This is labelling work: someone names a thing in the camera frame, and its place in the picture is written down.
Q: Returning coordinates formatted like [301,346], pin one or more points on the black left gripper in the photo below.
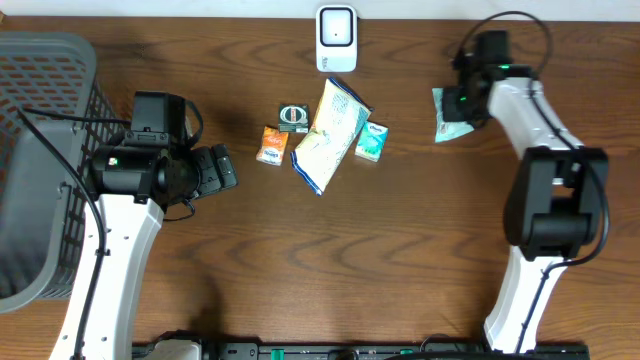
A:
[210,159]

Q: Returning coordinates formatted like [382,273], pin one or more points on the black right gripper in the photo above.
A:
[453,112]

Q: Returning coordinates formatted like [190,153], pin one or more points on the green wet wipes pack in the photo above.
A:
[447,131]

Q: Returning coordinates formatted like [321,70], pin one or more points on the green tissue pack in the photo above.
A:
[371,141]

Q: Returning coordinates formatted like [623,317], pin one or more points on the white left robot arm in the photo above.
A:
[131,188]

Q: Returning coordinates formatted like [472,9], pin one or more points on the white barcode scanner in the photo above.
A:
[336,39]

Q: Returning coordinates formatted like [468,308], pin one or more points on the orange tissue pack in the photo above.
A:
[273,146]

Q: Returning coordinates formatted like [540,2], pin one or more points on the dark green small box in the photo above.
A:
[293,118]

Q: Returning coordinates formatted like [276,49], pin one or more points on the grey plastic basket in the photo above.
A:
[50,80]

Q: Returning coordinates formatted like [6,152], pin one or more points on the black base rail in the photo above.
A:
[251,351]

